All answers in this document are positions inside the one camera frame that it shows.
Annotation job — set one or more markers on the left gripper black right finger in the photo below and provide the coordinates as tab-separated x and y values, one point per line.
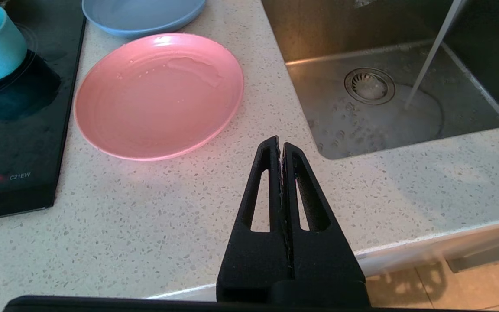
323	260

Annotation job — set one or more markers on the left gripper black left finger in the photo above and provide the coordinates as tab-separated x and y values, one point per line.
249	260

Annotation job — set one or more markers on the pink plastic plate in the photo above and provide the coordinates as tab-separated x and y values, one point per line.
158	99

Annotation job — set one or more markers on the blue plastic plate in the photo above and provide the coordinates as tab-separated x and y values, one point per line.
141	15

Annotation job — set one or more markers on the stainless steel sink basin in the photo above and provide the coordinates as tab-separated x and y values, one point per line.
319	30

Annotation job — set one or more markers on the white glossy cabinet front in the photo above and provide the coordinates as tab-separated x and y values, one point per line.
448	247

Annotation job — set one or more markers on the running water stream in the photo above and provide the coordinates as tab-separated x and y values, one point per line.
431	52

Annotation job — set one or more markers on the black induction cooktop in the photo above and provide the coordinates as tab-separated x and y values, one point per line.
24	143

